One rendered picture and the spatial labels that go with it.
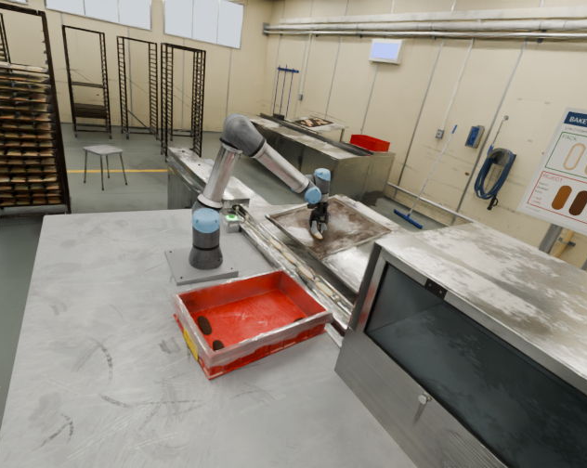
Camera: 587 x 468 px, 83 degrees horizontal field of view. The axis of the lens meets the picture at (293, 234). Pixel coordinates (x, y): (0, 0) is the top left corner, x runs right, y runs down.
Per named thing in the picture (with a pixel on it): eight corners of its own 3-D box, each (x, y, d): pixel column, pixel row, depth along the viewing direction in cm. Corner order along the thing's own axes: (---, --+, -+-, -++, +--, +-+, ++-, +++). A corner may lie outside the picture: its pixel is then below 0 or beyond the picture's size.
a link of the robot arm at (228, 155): (188, 229, 148) (231, 111, 130) (188, 215, 161) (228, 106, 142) (214, 237, 153) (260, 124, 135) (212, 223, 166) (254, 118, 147)
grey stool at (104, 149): (83, 182, 424) (79, 147, 405) (109, 177, 454) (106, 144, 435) (102, 190, 412) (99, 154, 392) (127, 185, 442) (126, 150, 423)
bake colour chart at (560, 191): (515, 210, 152) (566, 106, 133) (516, 210, 153) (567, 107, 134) (604, 241, 130) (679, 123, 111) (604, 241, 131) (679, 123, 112)
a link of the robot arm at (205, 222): (191, 248, 139) (191, 219, 133) (191, 233, 151) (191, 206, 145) (221, 247, 143) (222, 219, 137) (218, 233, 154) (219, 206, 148)
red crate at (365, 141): (348, 142, 516) (350, 134, 511) (363, 143, 538) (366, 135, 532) (373, 150, 482) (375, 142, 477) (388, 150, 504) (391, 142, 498)
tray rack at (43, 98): (-8, 233, 290) (-70, -13, 215) (0, 207, 333) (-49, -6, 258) (74, 227, 323) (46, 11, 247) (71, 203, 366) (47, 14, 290)
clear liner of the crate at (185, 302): (168, 315, 118) (168, 292, 114) (280, 284, 147) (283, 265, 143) (206, 384, 95) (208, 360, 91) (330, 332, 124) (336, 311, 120)
